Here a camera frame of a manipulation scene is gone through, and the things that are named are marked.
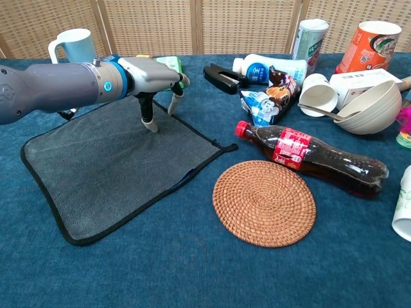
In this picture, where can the woven rattan folding screen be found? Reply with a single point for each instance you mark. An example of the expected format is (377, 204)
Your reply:
(151, 25)

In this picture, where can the grey and blue cloth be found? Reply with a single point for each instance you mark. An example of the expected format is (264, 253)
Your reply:
(112, 176)

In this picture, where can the yellow and red small box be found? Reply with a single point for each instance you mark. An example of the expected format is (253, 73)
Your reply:
(144, 56)

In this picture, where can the round woven rattan coaster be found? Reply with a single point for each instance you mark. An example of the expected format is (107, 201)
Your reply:
(263, 203)

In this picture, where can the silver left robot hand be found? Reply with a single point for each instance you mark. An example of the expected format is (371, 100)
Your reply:
(147, 73)

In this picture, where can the tall white and green cup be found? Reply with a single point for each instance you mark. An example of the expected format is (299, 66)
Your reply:
(309, 41)

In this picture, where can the black stapler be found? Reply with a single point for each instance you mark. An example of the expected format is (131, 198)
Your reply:
(212, 71)

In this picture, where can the white cup green print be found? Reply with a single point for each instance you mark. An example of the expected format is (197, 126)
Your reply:
(404, 208)

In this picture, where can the plain white paper cup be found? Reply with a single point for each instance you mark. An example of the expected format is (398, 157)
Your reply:
(318, 96)

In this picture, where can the green tissue pack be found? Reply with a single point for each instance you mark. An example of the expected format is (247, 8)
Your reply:
(171, 62)

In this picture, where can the white cardboard box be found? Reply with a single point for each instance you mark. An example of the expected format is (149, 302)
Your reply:
(356, 81)

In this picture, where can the beige spoon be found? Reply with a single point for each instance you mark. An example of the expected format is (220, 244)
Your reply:
(316, 110)

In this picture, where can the cola bottle red label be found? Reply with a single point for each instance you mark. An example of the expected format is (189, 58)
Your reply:
(321, 157)

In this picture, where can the pink feather shuttlecock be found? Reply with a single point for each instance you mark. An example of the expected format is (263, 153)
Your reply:
(405, 118)

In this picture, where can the white bottle blue label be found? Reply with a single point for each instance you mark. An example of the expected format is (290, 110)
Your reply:
(253, 72)

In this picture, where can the blue tablecloth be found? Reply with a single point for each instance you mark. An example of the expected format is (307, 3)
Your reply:
(192, 272)

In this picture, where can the orange instant noodle cup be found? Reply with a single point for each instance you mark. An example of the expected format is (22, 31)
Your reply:
(363, 48)

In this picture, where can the dark blue spray bottle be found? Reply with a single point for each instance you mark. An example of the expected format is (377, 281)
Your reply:
(110, 58)

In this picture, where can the beige bowl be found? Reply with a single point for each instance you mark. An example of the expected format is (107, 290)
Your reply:
(375, 112)

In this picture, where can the blue and brown snack bag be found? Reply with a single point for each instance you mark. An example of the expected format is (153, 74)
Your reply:
(266, 102)

